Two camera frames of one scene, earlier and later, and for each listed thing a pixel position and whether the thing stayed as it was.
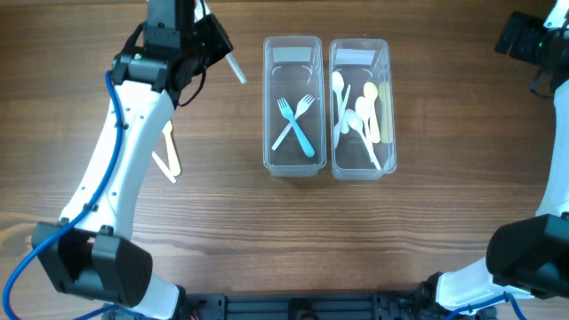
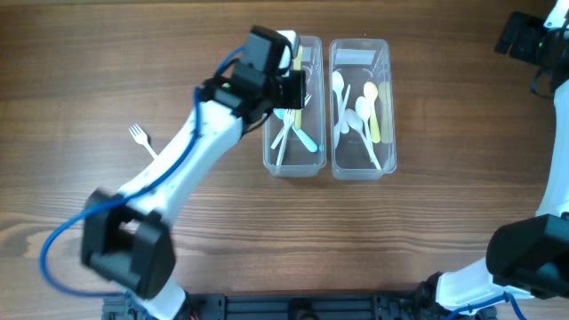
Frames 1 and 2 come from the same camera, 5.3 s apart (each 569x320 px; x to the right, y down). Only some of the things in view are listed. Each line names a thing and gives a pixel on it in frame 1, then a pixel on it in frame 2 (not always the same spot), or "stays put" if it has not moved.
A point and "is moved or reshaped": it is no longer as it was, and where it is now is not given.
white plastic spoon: (363, 109) stays put
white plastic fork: (236, 67) is moved or reshaped
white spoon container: (355, 121) stays put
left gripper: (222, 41) → (297, 99)
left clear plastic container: (294, 67) stays put
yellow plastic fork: (173, 160) → (298, 65)
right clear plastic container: (361, 109) stays put
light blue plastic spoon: (338, 84) stays put
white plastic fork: (302, 106) stays put
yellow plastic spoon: (371, 92) stays put
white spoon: (338, 84) → (337, 132)
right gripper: (523, 48) stays put
